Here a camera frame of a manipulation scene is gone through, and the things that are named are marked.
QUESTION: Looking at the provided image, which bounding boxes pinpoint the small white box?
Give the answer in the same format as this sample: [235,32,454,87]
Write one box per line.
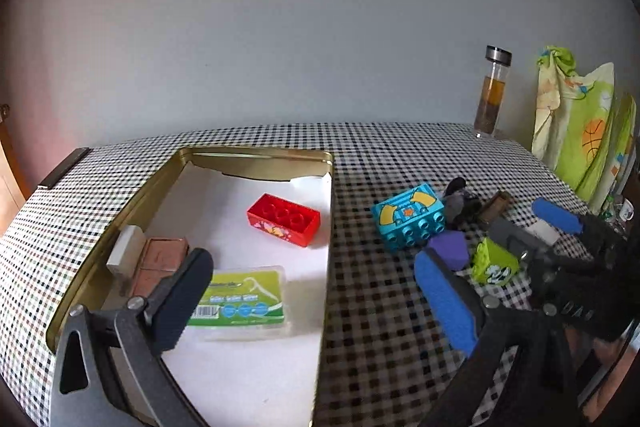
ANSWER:
[106,225,146,280]

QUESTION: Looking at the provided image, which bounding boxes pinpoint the red toy brick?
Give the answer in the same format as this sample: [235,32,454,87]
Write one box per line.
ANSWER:
[246,193,321,248]

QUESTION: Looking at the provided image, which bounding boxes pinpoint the teal toy brick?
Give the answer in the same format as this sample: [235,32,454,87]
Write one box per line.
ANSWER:
[371,183,446,251]

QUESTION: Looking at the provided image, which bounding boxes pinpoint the glass tea bottle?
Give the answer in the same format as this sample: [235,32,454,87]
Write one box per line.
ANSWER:
[474,46,512,134]

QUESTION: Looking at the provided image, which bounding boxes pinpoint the green toy brick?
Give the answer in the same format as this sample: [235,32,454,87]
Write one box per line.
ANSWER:
[472,237,520,286]

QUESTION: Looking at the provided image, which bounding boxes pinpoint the checkered tablecloth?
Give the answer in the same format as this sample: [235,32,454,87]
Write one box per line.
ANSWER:
[0,121,601,427]

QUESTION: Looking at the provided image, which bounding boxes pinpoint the black grey hair claw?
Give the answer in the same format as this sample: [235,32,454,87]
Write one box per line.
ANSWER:
[442,176,483,230]

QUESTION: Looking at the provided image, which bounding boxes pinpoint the copper rectangular tin case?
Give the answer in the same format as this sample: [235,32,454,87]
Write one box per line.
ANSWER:
[129,237,189,297]

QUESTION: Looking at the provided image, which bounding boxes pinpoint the right hand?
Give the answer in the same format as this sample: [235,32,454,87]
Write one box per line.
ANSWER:
[565,326,639,423]

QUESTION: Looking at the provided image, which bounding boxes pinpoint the white mug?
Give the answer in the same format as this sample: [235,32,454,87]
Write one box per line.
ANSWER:
[617,198,634,222]

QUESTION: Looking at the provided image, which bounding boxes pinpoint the white card box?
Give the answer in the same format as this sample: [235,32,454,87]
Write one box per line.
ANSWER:
[526,219,561,247]

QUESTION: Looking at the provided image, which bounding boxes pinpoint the brown wooden comb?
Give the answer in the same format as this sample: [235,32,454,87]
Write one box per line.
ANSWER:
[476,191,512,230]

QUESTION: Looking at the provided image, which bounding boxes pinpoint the black flat bar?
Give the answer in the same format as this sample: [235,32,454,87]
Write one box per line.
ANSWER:
[37,147,93,190]

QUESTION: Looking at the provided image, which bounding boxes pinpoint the green dental floss box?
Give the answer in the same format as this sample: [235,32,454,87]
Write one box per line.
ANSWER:
[188,265,291,341]

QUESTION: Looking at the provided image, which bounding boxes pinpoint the purple block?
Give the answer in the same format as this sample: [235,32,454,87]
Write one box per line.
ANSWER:
[427,230,470,271]

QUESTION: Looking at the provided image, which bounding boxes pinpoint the gold metal tray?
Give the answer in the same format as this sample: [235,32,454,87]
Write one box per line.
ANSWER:
[47,147,333,426]

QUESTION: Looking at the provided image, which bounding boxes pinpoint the green patterned cloth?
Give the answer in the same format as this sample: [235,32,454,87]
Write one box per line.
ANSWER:
[530,46,637,215]

